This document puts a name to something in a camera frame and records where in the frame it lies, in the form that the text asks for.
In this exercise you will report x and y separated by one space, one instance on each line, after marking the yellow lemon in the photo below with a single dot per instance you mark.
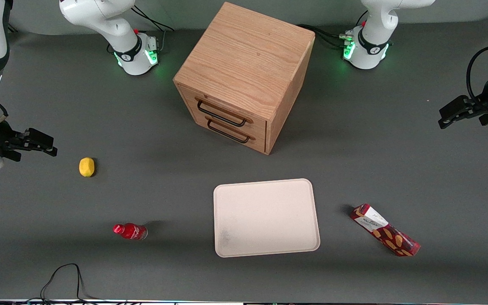
86 167

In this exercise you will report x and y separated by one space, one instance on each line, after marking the red cookie box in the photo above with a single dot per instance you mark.
390 235

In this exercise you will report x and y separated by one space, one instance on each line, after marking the beige plastic tray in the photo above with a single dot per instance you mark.
265 218

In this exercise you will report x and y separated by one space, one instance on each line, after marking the red cola bottle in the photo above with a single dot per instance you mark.
131 231

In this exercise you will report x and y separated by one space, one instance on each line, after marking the wooden two-drawer cabinet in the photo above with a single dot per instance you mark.
244 63

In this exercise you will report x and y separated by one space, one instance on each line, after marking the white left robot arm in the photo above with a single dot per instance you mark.
371 25

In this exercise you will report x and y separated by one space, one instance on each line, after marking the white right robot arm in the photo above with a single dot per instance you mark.
100 17

